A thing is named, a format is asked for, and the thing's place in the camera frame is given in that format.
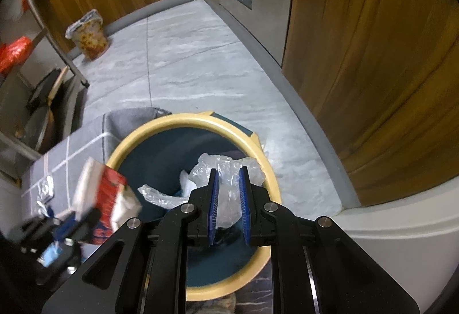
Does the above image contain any tall wooden cabinet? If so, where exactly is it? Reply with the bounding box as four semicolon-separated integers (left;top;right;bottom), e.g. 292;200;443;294
281;0;459;207

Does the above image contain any clear plastic bag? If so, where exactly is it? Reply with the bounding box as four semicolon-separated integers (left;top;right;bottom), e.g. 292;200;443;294
138;153;266;229

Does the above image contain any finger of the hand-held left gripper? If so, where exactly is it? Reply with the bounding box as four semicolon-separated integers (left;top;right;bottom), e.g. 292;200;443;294
54;208;103;246

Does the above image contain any blue bin with yellow rim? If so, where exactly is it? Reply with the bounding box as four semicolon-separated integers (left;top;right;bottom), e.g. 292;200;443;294
106;112;281;302

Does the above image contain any white red-lined cup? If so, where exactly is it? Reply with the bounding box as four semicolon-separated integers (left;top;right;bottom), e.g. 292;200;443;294
72;158;142;246

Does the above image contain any patterned waste bin with liner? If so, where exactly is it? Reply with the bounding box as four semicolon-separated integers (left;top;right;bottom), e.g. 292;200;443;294
65;9;109;61

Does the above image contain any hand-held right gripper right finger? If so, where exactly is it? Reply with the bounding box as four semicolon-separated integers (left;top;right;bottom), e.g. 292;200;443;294
238;167;420;314

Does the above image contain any steel shelf rack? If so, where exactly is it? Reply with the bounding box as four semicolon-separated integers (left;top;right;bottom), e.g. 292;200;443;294
0;0;90;186

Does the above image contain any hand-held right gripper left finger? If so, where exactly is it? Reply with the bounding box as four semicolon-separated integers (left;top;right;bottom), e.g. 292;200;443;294
41;168;220;314

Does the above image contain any grey checked mat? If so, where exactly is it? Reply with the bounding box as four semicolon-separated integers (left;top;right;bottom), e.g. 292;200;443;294
22;108;173;221

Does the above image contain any silver foil wrapper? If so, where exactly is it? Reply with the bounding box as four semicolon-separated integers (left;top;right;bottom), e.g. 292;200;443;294
36;174;54;210

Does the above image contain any black pan with wooden handle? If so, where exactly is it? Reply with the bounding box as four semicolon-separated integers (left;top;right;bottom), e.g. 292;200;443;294
27;68;72;114

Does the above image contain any dark marble patterned mat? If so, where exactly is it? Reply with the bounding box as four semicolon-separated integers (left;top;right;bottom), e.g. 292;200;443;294
229;273;277;314

